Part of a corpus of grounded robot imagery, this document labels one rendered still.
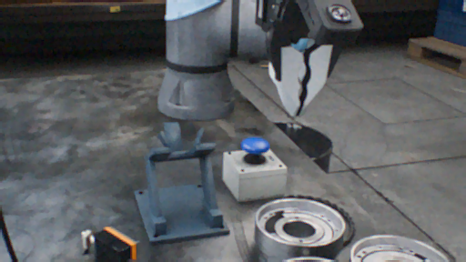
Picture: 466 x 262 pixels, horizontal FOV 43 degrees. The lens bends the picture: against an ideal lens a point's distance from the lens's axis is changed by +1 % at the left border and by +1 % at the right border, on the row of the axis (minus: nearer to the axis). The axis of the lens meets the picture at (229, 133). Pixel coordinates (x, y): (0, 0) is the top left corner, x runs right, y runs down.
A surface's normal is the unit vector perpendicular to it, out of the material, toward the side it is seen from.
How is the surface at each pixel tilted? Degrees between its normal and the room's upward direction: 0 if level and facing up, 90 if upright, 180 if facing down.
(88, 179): 0
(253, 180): 90
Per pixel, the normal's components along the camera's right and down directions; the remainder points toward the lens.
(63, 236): 0.04, -0.92
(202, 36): 0.03, 0.42
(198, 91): 0.07, 0.10
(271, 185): 0.32, 0.38
